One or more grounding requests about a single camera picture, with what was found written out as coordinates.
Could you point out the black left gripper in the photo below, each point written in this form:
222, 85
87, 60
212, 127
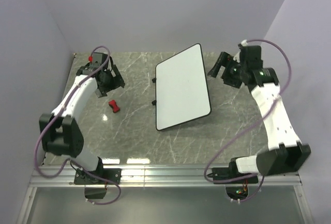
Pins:
116, 81

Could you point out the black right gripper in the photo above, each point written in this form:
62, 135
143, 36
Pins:
226, 60

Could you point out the red whiteboard eraser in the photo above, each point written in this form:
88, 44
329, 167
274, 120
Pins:
113, 105

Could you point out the white whiteboard black frame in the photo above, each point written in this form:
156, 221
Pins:
181, 90

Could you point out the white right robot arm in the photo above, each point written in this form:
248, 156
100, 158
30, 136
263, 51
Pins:
286, 153

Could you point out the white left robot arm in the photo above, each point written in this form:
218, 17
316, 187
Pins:
60, 133

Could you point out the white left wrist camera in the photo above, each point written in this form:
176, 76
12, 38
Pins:
96, 59

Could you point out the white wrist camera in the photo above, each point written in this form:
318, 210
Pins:
242, 44
96, 59

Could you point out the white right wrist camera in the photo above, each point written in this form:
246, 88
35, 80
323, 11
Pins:
242, 44

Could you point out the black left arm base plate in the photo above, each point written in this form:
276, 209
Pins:
88, 178

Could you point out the aluminium mounting rail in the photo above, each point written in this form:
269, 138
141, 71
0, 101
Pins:
135, 175

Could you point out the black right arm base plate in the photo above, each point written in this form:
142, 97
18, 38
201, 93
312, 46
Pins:
221, 174

